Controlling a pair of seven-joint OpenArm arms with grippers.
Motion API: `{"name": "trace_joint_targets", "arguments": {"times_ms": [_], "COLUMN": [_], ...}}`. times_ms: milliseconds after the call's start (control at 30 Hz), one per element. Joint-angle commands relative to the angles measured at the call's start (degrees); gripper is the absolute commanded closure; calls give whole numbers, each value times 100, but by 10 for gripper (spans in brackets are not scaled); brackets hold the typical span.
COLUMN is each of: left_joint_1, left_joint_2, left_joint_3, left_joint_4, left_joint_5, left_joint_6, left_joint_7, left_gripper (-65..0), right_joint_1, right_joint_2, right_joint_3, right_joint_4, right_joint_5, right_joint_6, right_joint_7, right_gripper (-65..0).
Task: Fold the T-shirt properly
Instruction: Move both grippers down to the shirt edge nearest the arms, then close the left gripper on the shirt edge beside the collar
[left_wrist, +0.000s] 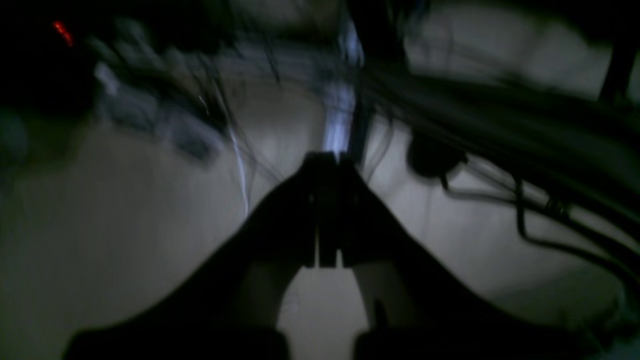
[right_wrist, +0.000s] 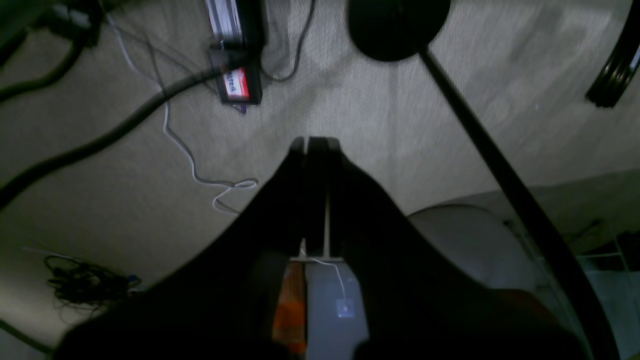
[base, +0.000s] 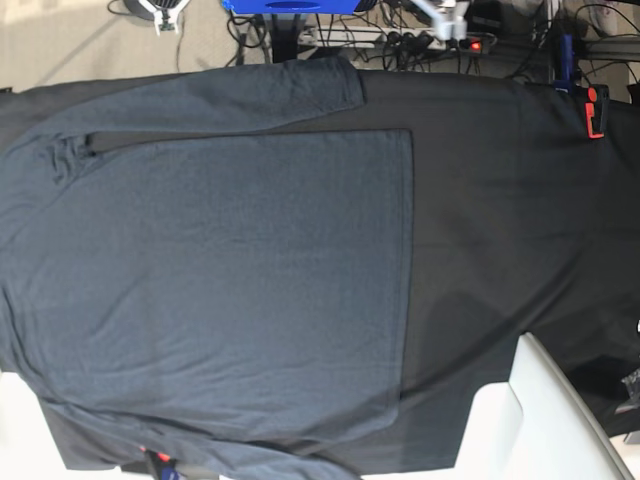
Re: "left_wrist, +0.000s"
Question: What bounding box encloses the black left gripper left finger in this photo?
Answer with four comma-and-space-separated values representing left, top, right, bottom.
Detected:
65, 152, 321, 360

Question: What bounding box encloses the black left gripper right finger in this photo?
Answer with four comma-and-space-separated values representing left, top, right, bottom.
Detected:
320, 154, 590, 360

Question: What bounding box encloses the round black stand base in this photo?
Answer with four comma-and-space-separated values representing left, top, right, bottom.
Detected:
406, 131, 467, 179

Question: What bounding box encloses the black floor cable bundle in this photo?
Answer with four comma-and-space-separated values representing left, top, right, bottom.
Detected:
360, 70, 640, 281

